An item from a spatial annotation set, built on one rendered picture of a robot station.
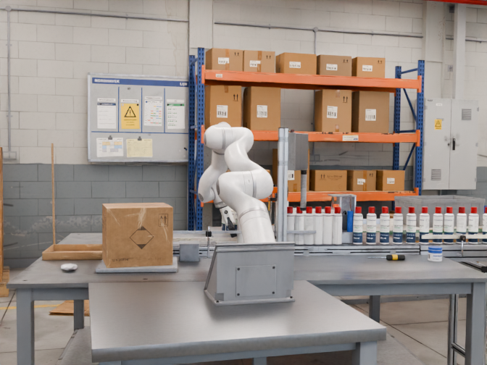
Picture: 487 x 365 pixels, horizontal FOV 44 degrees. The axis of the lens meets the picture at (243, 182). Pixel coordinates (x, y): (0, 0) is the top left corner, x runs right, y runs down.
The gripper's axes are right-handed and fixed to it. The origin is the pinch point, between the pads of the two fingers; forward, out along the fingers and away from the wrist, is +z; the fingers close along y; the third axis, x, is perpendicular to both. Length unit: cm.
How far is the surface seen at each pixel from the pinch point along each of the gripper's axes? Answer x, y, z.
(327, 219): -50, -2, 10
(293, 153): -41, -18, -31
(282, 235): -23.0, -15.8, 7.1
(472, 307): -88, -62, 59
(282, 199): -28.5, -15.8, -10.2
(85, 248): 77, 13, -18
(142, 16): -2, 420, -215
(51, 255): 89, -13, -23
